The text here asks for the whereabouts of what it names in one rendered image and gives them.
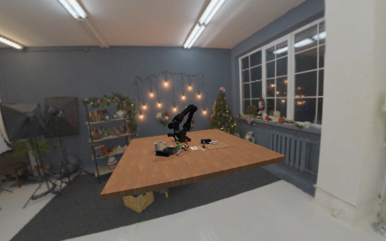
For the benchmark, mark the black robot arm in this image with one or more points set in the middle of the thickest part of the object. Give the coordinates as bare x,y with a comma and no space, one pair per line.
179,117

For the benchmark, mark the grey mug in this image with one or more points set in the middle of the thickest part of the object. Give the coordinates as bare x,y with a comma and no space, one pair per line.
159,146

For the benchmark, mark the tan flat board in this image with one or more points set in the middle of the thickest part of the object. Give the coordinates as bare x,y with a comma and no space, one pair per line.
217,146

